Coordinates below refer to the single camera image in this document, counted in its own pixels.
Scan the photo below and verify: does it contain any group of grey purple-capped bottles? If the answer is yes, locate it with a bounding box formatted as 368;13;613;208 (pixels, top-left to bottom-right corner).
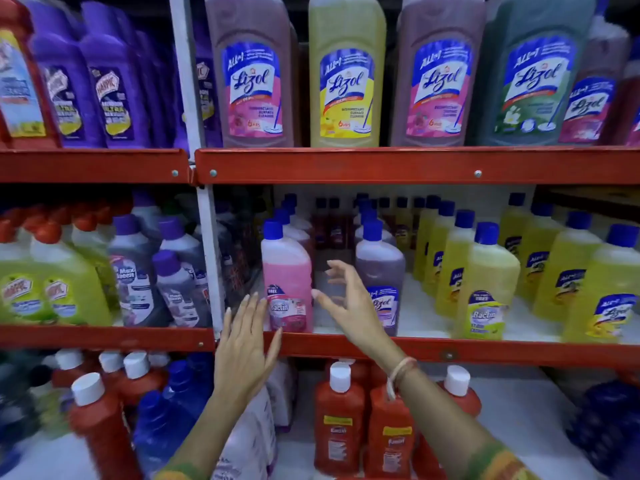
107;192;213;329

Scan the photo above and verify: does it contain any red bottle pale label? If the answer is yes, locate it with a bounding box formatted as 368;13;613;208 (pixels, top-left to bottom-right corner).
0;0;61;149

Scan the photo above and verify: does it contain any group of green red-capped bottles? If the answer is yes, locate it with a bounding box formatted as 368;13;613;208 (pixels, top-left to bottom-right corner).
0;199;133;327

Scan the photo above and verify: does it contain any white metal shelf upright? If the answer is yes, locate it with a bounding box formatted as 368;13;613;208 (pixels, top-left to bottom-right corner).
167;0;226;341

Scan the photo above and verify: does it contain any yellow cleaner bottle blue label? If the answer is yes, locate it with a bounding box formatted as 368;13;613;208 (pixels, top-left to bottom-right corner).
562;223;640;345

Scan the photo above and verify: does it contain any red metal shelf rack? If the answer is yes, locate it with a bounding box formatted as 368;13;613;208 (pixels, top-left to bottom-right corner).
193;146;640;480
0;148;216;480

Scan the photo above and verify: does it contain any person's right forearm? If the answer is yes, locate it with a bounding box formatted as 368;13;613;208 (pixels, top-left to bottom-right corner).
385;357;506;480

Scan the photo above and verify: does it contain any row of yellow Lizol bottles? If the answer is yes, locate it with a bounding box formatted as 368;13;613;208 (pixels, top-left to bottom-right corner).
412;192;603;323

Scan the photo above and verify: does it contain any person's left hand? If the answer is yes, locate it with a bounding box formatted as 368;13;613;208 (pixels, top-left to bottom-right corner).
213;293;283;405

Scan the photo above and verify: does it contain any large lavender-pink Lizol bottle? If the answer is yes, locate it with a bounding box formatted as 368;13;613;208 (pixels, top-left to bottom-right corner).
391;0;487;148

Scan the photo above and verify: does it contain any row of purple bottles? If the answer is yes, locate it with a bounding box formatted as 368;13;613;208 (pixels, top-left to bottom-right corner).
22;0;223;149

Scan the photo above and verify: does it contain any group of dark tagged bottles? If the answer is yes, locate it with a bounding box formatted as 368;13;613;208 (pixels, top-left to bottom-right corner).
215;187;273;315

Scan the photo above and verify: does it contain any yellow cleaner bottle green label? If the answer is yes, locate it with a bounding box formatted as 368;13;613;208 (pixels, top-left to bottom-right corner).
453;222;522;341

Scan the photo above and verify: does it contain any pink cleaner bottle blue cap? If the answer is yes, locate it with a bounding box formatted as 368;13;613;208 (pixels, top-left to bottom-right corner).
261;219;315;335

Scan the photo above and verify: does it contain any pale thread wrist bracelet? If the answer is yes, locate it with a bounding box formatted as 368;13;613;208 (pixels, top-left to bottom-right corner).
385;355;420;401

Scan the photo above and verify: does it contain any large green Lizol bottle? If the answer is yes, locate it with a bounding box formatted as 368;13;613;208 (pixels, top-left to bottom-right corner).
475;0;599;147

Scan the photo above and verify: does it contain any large pink Lizol bottle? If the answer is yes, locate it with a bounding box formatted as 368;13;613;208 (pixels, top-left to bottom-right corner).
203;0;296;149

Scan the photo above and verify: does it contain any group of dark teal bottles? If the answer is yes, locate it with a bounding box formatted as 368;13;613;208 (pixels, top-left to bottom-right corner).
0;352;69;475

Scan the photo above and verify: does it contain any person's right hand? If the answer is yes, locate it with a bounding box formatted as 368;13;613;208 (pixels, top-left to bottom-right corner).
311;259;409;375

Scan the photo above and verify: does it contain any large yellow Lizol bottle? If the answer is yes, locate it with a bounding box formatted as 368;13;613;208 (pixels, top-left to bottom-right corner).
308;0;387;149

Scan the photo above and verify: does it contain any dark blue bottle orange cap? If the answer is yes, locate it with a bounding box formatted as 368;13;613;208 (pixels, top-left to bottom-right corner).
565;369;640;480

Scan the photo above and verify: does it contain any white bottle white cap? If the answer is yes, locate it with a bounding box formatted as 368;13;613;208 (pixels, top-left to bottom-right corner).
212;387;279;480
266;359;299;435

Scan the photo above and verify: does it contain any group of red white-capped bottles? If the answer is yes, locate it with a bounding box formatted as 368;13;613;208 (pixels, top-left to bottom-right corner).
312;357;483;480
49;347;171;480

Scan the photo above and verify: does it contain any person's left forearm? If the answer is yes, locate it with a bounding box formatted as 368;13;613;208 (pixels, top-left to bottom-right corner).
159;394;261;480

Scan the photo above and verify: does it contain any row of small cleaner bottles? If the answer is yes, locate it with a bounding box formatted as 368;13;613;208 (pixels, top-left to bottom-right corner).
312;194;426;253

